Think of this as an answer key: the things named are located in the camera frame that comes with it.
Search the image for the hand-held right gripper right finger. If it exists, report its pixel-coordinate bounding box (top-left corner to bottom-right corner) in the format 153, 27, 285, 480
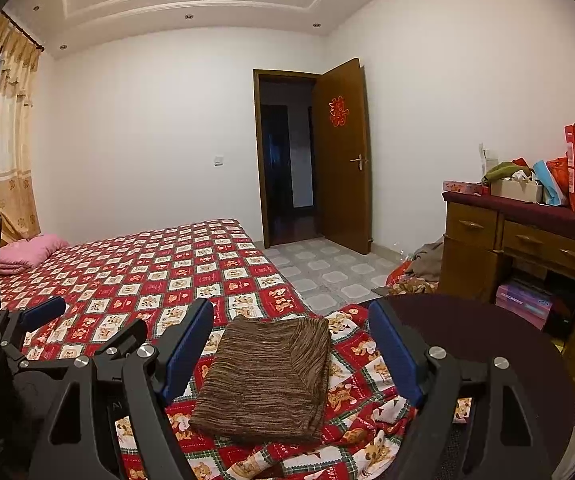
368, 299, 553, 480

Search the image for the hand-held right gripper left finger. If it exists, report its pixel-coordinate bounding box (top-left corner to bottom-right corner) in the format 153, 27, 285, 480
30, 298, 215, 480

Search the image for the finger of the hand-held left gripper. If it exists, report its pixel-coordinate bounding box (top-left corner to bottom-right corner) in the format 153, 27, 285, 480
0, 295, 67, 376
94, 319, 149, 368

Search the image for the brown knitted sweater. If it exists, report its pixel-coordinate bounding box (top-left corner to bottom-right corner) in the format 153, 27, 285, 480
188, 316, 332, 445

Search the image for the pink folded pillow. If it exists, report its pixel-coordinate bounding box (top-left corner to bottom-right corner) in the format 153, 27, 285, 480
0, 234, 70, 275

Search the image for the red checked printed bedsheet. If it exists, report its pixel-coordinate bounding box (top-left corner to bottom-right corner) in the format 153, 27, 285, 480
0, 218, 473, 480

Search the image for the grey cloth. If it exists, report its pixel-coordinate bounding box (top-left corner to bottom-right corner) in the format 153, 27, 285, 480
410, 240, 444, 282

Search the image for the dark round stool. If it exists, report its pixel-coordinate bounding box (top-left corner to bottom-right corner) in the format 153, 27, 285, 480
382, 294, 575, 480

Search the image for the yellow patterned curtain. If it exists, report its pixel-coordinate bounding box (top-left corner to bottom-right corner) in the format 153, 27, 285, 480
0, 12, 42, 242

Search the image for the wooden desk with drawers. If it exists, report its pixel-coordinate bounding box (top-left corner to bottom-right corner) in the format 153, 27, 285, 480
437, 191, 575, 406

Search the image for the pink purple box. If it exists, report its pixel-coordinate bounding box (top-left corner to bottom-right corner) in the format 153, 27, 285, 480
496, 281, 554, 330

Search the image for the brown wooden door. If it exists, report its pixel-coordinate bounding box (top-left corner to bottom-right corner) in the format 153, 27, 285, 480
320, 58, 372, 256

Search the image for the cardboard box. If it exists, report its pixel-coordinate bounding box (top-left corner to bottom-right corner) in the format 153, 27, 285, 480
490, 177, 544, 204

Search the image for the green cloth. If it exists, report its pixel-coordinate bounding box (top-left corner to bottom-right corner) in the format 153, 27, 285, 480
484, 161, 534, 184

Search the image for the blue paper bag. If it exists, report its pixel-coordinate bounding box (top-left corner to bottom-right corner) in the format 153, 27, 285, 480
532, 160, 568, 207

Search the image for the dark curtain rod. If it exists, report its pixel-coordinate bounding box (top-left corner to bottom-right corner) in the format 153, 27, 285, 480
2, 10, 44, 52

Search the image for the orange red plastic bag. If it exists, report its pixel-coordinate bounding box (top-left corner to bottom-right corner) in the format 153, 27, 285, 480
547, 156, 571, 192

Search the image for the red paper door decoration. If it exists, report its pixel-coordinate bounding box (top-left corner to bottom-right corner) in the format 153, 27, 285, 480
328, 94, 348, 129

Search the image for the brown door frame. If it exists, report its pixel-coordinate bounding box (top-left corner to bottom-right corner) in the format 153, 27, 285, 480
253, 68, 324, 250

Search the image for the white wall fixture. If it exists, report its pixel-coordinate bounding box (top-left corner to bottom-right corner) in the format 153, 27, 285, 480
478, 143, 499, 172

